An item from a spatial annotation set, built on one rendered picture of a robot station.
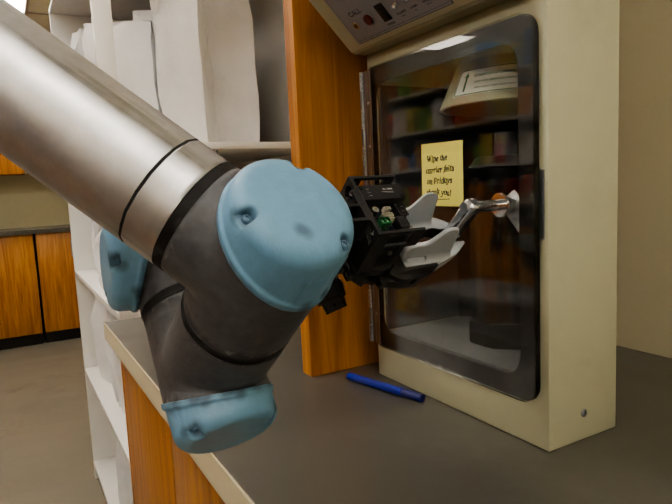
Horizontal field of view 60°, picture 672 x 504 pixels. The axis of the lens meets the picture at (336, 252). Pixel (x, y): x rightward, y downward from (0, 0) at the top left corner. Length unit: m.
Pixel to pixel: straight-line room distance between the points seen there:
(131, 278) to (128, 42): 1.47
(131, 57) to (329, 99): 1.06
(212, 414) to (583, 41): 0.50
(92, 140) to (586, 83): 0.49
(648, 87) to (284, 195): 0.84
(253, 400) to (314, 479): 0.23
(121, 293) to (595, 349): 0.49
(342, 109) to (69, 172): 0.61
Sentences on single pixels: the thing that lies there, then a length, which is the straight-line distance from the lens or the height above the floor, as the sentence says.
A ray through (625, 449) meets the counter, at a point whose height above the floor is 0.94.
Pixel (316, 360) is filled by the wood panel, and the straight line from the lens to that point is 0.90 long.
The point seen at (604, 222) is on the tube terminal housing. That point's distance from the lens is 0.69.
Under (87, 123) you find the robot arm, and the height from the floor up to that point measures 1.27.
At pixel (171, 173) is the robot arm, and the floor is 1.24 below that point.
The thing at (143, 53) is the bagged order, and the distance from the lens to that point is 1.87.
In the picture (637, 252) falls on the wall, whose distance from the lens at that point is 1.08.
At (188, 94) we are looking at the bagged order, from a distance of 1.77.
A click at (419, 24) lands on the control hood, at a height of 1.41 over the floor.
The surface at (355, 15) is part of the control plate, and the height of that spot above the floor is 1.44.
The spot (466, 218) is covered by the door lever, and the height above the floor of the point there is 1.19.
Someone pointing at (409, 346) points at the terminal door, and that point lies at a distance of 0.81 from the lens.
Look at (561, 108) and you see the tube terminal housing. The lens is 0.64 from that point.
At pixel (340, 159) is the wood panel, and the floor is 1.27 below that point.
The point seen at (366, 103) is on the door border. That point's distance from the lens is 0.85.
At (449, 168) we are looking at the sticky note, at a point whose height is 1.24.
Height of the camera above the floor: 1.23
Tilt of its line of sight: 7 degrees down
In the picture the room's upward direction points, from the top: 3 degrees counter-clockwise
